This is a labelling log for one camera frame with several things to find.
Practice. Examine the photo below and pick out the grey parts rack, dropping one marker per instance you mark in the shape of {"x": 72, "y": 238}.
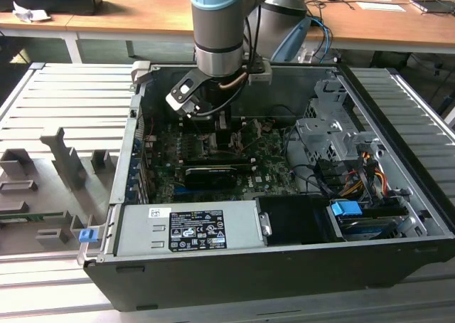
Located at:
{"x": 53, "y": 180}

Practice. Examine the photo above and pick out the black graphics card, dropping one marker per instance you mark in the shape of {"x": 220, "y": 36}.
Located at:
{"x": 209, "y": 177}

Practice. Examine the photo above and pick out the silver metal drive cage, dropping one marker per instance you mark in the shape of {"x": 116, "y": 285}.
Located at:
{"x": 320, "y": 134}

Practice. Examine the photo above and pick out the small blue clip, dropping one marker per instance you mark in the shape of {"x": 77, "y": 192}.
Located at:
{"x": 88, "y": 236}

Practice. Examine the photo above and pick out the green motherboard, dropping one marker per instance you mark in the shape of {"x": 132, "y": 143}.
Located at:
{"x": 270, "y": 159}

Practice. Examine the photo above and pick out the white paper sheet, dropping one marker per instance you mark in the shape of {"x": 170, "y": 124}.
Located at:
{"x": 382, "y": 6}

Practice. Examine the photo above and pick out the hard disk in blue carrier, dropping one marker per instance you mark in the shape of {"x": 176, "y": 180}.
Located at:
{"x": 345, "y": 208}

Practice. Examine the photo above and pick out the CPU socket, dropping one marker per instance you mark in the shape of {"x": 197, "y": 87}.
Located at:
{"x": 208, "y": 152}

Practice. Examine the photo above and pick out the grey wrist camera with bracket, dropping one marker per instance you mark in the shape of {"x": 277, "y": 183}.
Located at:
{"x": 260, "y": 74}

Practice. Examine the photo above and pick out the black open PC case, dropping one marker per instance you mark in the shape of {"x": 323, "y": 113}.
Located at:
{"x": 213, "y": 284}

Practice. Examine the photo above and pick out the long wooden desk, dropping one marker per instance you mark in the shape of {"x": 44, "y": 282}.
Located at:
{"x": 142, "y": 13}

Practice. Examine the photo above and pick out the grey case latch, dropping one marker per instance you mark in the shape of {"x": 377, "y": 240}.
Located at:
{"x": 140, "y": 72}

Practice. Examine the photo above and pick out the grey notebook on desk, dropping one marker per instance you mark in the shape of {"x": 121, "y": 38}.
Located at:
{"x": 433, "y": 6}

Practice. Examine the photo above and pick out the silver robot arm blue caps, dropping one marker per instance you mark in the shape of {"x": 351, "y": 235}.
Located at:
{"x": 217, "y": 27}

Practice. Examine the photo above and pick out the crumpled white paper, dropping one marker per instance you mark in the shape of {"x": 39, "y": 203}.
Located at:
{"x": 30, "y": 13}

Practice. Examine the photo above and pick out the white power adapter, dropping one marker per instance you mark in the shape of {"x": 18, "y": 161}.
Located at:
{"x": 305, "y": 55}

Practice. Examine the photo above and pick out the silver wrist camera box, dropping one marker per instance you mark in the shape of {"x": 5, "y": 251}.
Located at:
{"x": 183, "y": 93}

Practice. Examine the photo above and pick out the grey power supply with label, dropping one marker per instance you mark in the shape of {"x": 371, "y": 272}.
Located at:
{"x": 142, "y": 230}

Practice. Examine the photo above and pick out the green RAM stick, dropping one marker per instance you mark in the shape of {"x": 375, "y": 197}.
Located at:
{"x": 32, "y": 216}

